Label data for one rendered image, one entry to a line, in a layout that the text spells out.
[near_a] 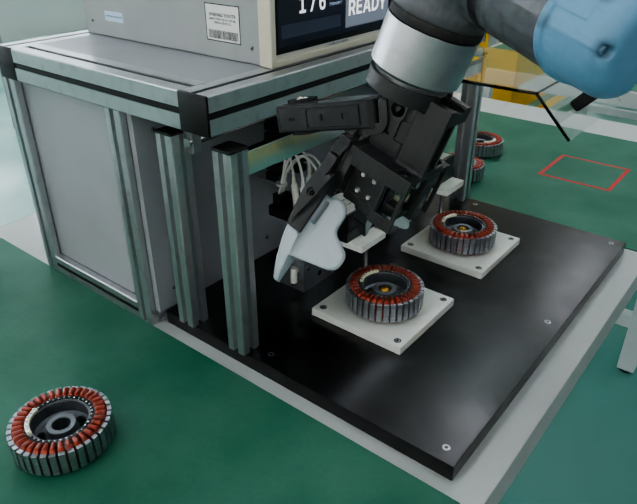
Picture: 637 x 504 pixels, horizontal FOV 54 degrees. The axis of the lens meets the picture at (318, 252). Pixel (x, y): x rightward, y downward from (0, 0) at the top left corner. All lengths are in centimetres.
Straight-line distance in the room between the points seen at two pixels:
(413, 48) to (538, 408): 51
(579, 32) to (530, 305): 63
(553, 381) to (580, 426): 109
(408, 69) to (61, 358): 64
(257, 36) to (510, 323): 52
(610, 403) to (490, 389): 129
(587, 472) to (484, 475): 112
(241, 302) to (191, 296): 11
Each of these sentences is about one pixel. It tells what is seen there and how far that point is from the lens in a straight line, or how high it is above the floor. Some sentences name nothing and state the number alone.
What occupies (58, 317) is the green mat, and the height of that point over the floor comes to 75.
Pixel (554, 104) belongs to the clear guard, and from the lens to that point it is 96.
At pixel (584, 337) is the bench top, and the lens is 98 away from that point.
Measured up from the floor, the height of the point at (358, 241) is 88.
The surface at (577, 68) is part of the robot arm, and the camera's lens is 41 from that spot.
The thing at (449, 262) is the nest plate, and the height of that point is 78.
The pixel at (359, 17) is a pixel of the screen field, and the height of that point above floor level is 115.
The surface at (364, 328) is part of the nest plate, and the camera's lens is 87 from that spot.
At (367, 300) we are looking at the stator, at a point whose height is 82.
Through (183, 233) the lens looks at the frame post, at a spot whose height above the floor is 92.
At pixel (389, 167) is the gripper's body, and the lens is 51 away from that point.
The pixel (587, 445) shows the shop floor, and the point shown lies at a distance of 193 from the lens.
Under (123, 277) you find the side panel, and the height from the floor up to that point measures 80.
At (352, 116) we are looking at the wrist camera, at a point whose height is 114.
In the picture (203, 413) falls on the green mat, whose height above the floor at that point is 75.
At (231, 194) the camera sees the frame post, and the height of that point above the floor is 100.
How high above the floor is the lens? 129
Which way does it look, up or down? 29 degrees down
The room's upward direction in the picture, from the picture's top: straight up
